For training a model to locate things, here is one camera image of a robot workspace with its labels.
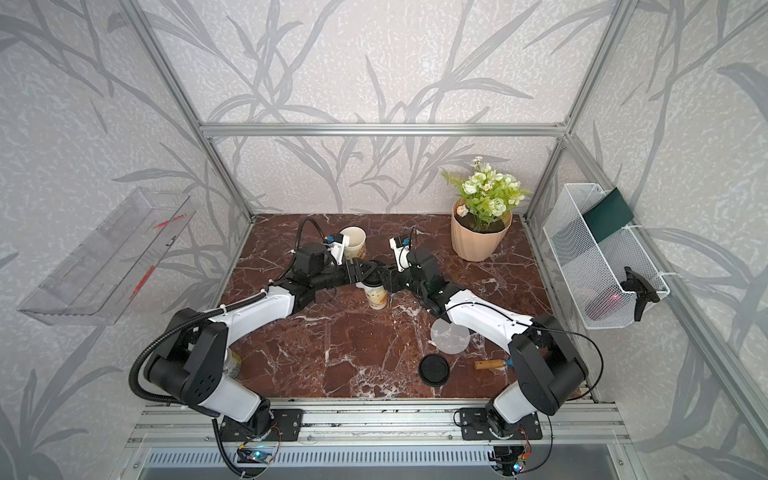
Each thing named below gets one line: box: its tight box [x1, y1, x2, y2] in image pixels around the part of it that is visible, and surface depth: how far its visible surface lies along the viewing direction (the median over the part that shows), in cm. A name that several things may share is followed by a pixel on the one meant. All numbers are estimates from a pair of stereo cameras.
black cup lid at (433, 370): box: [418, 354, 450, 387], surface depth 83 cm
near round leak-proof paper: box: [430, 318, 471, 355], surface depth 91 cm
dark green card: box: [582, 187, 635, 243], surface depth 72 cm
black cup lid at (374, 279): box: [362, 270, 384, 287], surface depth 83 cm
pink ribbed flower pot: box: [451, 198, 513, 262], surface depth 101 cm
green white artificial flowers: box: [441, 156, 534, 232], surface depth 88 cm
